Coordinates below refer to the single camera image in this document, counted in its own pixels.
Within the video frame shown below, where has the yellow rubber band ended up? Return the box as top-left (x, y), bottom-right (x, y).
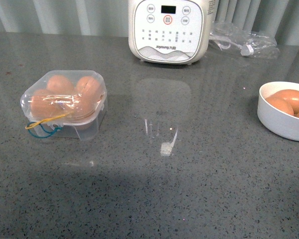
top-left (25, 113), bottom-right (69, 129)

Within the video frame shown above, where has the clear plastic bag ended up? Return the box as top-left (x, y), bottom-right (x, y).
top-left (209, 21), bottom-right (280, 59)

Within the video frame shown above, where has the teal rubber band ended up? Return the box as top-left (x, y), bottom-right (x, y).
top-left (25, 121), bottom-right (62, 139)

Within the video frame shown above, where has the white power cable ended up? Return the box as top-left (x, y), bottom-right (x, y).
top-left (209, 32), bottom-right (254, 57)

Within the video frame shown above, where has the clear plastic egg box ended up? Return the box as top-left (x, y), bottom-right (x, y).
top-left (20, 70), bottom-right (108, 141)

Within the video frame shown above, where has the white rice cooker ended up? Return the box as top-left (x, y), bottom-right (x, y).
top-left (128, 0), bottom-right (216, 65)

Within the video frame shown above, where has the white round bowl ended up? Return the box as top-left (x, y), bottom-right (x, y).
top-left (257, 82), bottom-right (299, 141)

